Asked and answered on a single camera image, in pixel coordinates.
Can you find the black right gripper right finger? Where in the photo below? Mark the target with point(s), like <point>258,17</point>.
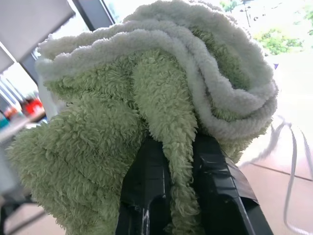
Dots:
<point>220,195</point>

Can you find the green fluffy towel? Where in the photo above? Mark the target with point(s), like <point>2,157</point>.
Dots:
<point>146,98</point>

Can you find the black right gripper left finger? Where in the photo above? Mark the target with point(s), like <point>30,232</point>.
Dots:
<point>144,191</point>

